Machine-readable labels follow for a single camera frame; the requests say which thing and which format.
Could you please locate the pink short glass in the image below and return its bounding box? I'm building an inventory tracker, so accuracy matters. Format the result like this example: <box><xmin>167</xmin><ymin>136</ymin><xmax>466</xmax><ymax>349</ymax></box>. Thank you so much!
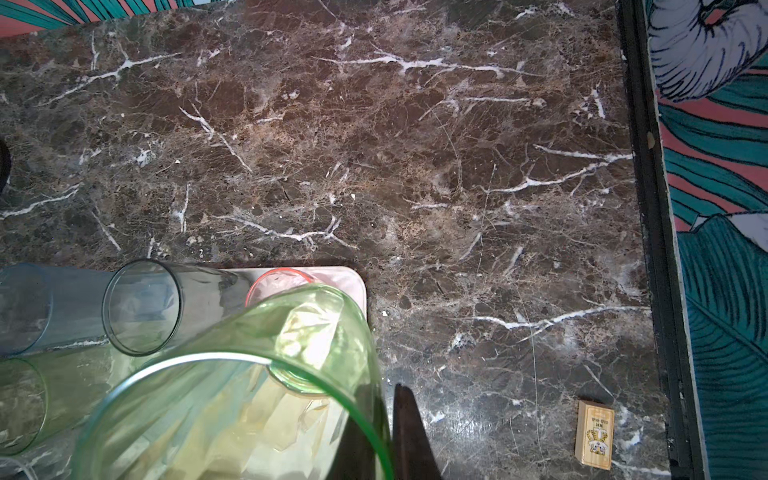
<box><xmin>245</xmin><ymin>267</ymin><xmax>318</xmax><ymax>308</ymax></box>

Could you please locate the dark grey tall glass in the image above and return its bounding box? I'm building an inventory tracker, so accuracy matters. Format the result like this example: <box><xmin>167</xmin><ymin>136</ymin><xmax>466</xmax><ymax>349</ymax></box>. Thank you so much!
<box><xmin>102</xmin><ymin>259</ymin><xmax>252</xmax><ymax>357</ymax></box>

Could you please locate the blue tall plastic glass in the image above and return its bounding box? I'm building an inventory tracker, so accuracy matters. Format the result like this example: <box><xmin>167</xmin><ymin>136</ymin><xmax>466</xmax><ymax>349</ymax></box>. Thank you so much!
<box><xmin>1</xmin><ymin>263</ymin><xmax>112</xmax><ymax>357</ymax></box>

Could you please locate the light green tall glass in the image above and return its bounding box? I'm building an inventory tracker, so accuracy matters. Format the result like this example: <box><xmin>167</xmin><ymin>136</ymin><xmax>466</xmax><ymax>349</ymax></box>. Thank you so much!
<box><xmin>1</xmin><ymin>343</ymin><xmax>145</xmax><ymax>455</ymax></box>

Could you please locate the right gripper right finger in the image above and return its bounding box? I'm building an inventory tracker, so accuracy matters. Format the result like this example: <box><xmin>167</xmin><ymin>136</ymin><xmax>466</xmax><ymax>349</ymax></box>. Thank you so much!
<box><xmin>393</xmin><ymin>384</ymin><xmax>442</xmax><ymax>480</ymax></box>

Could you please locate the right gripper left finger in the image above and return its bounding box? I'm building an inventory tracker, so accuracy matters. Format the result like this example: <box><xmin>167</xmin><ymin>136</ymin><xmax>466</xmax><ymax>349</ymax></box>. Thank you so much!
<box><xmin>326</xmin><ymin>385</ymin><xmax>377</xmax><ymax>480</ymax></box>

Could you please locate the short green glass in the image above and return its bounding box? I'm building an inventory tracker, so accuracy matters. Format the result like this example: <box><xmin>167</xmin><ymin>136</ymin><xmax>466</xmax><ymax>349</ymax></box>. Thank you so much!
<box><xmin>72</xmin><ymin>284</ymin><xmax>395</xmax><ymax>479</ymax></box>

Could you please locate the beige plastic tray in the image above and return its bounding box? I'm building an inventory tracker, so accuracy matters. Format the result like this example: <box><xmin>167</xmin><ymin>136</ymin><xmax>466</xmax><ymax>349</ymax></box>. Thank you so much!
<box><xmin>1</xmin><ymin>267</ymin><xmax>366</xmax><ymax>479</ymax></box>

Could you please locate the small wooden block on table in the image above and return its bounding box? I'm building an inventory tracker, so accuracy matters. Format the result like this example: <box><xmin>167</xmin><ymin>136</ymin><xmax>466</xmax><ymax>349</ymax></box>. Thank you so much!
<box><xmin>575</xmin><ymin>400</ymin><xmax>615</xmax><ymax>470</ymax></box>

